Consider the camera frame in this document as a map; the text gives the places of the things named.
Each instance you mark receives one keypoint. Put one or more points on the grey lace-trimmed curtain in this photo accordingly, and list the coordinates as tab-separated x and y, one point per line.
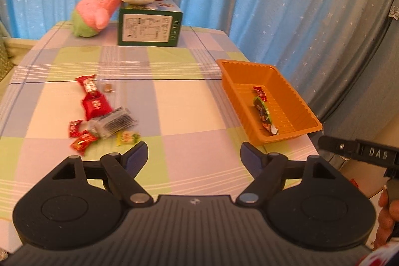
395	10

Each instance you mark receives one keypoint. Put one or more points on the red and white candy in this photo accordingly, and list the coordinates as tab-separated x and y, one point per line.
89	86

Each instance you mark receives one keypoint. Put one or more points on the green cardboard box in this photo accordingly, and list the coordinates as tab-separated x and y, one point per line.
146	29

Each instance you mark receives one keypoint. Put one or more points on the pale green sofa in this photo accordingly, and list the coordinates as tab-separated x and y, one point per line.
4	60

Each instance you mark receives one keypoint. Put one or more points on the pink and green plush toy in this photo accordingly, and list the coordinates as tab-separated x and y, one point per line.
93	12

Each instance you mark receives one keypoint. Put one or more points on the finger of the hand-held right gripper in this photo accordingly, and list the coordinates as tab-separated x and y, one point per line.
338	147

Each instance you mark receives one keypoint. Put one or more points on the long green snack packet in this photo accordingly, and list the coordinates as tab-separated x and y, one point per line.
263	115

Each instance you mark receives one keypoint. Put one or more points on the red square snack packet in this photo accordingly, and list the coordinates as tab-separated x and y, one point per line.
96	107

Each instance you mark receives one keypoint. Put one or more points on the small brown candy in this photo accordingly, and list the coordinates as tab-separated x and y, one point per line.
108	88

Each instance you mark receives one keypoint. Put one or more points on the orange plastic tray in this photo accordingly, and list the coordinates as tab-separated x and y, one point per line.
243	76

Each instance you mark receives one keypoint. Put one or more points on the checked tablecloth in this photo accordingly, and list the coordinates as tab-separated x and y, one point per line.
180	97

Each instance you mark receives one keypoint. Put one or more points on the person's right hand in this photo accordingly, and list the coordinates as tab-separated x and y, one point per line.
386	219

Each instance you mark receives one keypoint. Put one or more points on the grey star curtain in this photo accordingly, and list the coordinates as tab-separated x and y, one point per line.
327	19

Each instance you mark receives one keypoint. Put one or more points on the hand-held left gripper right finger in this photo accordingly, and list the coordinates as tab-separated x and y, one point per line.
249	158

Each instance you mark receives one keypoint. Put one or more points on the yellow green candy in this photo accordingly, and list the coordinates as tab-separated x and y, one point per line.
127	137

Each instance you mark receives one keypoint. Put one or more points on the clear black-print snack packet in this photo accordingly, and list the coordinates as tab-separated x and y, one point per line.
115	122

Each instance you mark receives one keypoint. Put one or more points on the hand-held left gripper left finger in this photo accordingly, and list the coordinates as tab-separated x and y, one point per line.
137	157

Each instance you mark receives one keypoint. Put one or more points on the small red candy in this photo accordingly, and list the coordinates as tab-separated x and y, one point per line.
82	143
75	128

